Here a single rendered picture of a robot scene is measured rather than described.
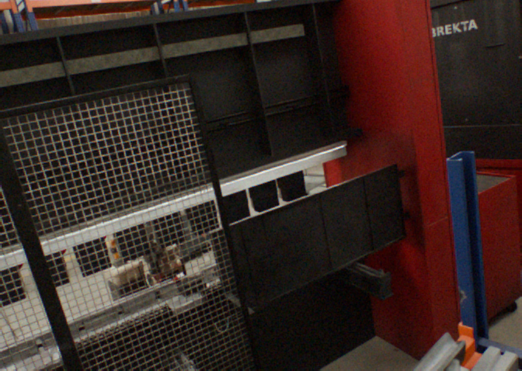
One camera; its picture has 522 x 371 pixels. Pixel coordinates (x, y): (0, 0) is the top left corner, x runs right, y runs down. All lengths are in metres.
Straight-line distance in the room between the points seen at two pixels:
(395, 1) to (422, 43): 0.27
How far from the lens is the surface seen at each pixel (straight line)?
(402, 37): 2.41
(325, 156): 2.77
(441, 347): 0.79
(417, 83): 2.47
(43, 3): 7.93
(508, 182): 3.19
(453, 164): 0.82
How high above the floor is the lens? 1.96
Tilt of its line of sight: 13 degrees down
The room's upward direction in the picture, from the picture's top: 11 degrees counter-clockwise
